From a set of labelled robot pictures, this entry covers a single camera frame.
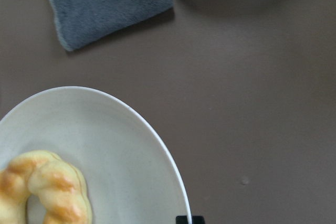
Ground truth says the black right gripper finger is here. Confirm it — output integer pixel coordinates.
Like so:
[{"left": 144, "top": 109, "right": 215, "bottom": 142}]
[{"left": 175, "top": 216, "right": 205, "bottom": 224}]

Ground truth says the white round plate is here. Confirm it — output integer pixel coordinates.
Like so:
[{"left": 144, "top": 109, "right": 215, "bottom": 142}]
[{"left": 1, "top": 86, "right": 192, "bottom": 223}]

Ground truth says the twisted glazed donut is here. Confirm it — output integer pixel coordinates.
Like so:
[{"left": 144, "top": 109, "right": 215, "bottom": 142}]
[{"left": 1, "top": 151, "right": 92, "bottom": 223}]

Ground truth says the grey folded cloth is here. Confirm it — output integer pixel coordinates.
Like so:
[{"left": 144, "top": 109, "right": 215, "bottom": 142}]
[{"left": 49, "top": 0, "right": 173, "bottom": 51}]

